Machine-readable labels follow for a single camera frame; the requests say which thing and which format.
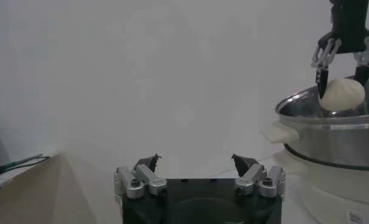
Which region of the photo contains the white electric cooker base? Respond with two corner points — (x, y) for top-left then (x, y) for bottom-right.
(272, 149), (369, 224)

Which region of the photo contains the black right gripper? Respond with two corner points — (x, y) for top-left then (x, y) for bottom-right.
(311, 0), (369, 100)

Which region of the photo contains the stainless steel steamer basket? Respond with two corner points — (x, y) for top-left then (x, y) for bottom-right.
(261, 69), (369, 171)

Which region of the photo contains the white side table with cables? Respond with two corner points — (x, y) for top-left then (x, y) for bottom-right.
(0, 151), (59, 198)

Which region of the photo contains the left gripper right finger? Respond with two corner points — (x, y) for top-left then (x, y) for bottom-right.
(231, 153), (287, 198)

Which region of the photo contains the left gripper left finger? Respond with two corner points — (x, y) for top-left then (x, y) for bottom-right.
(113, 153), (168, 200)

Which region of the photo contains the white steamed baozi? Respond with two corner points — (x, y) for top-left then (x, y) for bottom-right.
(318, 77), (367, 112)

